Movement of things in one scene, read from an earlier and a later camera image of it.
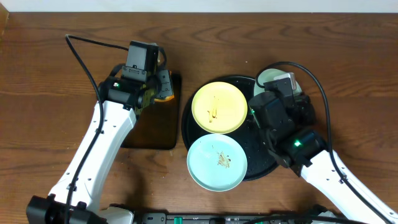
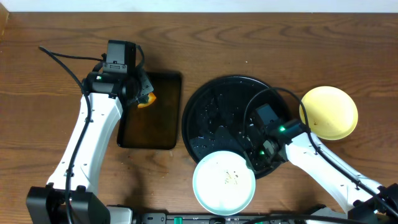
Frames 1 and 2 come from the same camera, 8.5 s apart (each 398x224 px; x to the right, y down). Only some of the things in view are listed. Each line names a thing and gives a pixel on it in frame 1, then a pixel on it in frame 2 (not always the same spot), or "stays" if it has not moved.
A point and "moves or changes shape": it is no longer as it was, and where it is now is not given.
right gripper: x=303 y=106 → x=249 y=152
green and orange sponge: x=166 y=99 moves or changes shape
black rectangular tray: x=158 y=126 stays
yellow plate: x=219 y=107 → x=332 y=112
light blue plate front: x=217 y=162 → x=222 y=183
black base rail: x=235 y=218 stays
